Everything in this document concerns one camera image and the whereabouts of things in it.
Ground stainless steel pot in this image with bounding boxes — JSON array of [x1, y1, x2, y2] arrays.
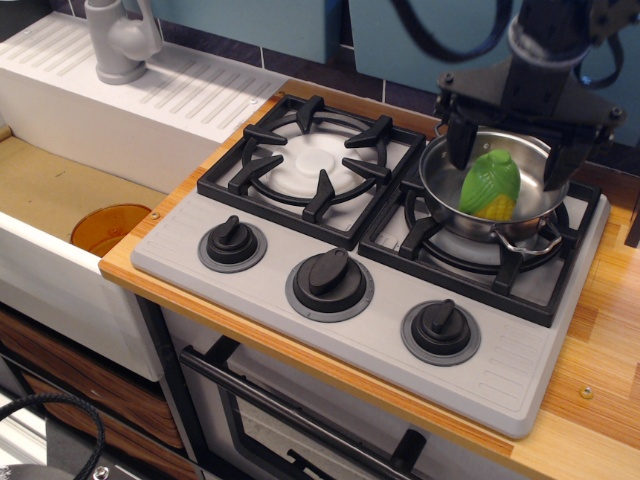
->
[[418, 127, 569, 256]]

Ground black burner grate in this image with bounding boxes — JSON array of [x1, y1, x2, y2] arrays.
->
[[197, 95, 426, 250], [358, 159, 605, 327]]

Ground black left burner grate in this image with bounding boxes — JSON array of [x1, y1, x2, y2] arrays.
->
[[197, 95, 426, 250]]

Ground orange sink drain plug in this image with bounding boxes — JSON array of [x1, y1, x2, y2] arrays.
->
[[70, 203, 151, 257]]

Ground black left stove knob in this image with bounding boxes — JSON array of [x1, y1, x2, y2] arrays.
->
[[197, 215, 268, 274]]

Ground black braided cable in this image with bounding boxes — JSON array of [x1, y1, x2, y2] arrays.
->
[[0, 392, 106, 480]]

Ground black right burner grate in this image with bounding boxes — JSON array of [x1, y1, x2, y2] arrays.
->
[[358, 159, 605, 327]]

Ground black right stove knob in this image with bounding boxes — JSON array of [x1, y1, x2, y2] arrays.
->
[[400, 299, 481, 367]]

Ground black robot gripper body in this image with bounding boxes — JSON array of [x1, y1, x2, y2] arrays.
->
[[435, 57, 627, 144]]

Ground white toy sink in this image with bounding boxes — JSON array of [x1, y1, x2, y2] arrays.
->
[[1, 13, 284, 381]]

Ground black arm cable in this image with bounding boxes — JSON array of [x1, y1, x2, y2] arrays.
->
[[389, 0, 626, 89]]

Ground grey toy faucet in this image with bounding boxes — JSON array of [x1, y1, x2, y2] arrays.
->
[[84, 0, 162, 85]]

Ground grey toy stove top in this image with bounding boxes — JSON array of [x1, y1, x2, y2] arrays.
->
[[130, 93, 612, 441]]

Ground green yellow toy corncob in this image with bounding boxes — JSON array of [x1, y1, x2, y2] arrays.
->
[[458, 149, 521, 222]]

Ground wood grain drawer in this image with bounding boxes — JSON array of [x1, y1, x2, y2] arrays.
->
[[1, 305, 198, 479]]

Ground black stove knob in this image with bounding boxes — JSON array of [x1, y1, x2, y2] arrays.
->
[[285, 248, 375, 323], [197, 215, 268, 274], [400, 299, 481, 367]]

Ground black middle stove knob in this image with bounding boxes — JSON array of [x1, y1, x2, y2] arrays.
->
[[285, 248, 375, 323]]

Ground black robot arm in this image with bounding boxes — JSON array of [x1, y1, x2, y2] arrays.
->
[[436, 1, 639, 190]]

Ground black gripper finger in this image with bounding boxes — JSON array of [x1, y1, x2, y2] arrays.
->
[[446, 109, 479, 170], [542, 135, 594, 192]]

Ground toy oven door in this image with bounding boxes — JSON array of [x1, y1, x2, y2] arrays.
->
[[163, 310, 519, 479]]

